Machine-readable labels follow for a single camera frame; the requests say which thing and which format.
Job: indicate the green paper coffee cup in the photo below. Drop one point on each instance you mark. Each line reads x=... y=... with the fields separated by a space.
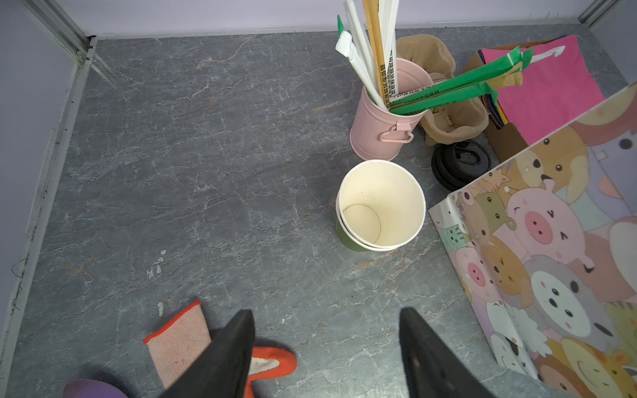
x=380 y=206

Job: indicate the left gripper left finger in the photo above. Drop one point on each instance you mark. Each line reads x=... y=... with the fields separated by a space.
x=222 y=368

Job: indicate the orange white work glove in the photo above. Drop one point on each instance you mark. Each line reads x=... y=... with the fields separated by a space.
x=179 y=343

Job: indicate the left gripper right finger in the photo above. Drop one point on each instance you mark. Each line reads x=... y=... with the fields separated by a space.
x=431 y=369

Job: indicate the brown pulp cup carrier stack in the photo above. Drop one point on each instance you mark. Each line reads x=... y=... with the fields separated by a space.
x=453 y=117

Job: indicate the stack of black cup lids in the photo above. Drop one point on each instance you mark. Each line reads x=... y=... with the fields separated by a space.
x=457 y=165

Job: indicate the purple pink silicone spatula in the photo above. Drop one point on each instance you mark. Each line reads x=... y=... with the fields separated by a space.
x=87 y=388

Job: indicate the white cartoon paper gift bag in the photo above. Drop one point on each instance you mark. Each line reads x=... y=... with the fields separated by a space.
x=545 y=248

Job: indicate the pink cup of stirrers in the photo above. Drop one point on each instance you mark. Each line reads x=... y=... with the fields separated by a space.
x=395 y=90

